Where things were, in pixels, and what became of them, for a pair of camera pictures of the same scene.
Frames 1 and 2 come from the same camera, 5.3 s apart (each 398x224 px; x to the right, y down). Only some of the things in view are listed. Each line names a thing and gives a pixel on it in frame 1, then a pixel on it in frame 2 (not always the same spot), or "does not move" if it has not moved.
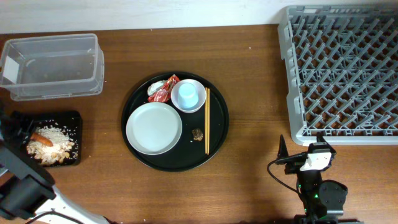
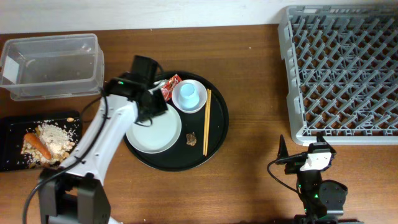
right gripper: (294, 165) does not move
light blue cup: (187, 97) does not move
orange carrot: (41, 139) -> (33, 139)
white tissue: (153, 87) does not move
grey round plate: (153, 127) does not move
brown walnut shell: (198, 134) -> (191, 139)
